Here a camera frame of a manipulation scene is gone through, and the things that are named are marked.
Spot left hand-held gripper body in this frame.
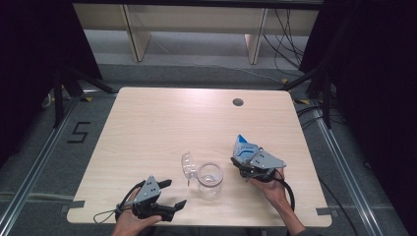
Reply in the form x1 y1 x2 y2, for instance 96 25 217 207
132 175 175 222

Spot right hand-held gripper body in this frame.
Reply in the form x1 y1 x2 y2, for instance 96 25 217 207
240 147 287 184

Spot white blue milk pouch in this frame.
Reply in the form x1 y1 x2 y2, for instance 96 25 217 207
231 134 264 166

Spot clear glass pitcher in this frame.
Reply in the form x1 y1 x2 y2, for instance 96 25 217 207
180 150 225 199

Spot person's right hand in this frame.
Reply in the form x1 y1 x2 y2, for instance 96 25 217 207
251 169 290 208

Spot person's left hand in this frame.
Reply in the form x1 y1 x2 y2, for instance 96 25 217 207
111 188 163 236

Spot black metal stand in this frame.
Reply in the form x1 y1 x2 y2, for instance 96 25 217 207
52 65 116 129
279 67 332 130

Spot grey floor strip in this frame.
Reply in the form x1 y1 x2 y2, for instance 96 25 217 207
0 191 75 203

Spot black curtain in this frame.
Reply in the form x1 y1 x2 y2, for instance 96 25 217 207
0 0 103 166
299 0 417 236

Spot light wooden shelf unit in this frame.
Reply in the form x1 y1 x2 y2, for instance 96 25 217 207
72 3 321 65

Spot left hand-held gripper cable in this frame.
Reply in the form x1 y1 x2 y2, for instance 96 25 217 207
92 179 147 224

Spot hand-held gripper cable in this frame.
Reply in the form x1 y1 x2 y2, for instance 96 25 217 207
274 167 296 212
92 179 147 224

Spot right hand-held gripper cable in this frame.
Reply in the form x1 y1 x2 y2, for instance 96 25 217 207
274 167 296 212

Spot black floor cables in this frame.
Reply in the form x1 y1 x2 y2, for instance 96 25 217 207
295 103 346 130

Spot aluminium floor rail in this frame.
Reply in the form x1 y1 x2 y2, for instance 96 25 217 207
311 101 386 236
0 97 82 232

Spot long black floor cable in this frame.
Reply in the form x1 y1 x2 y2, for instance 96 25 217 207
318 177 362 236

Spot thin grey floor cable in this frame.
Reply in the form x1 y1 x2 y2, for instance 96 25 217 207
181 61 283 84

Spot hanging black cable bundle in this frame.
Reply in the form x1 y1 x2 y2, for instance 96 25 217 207
262 8 307 79

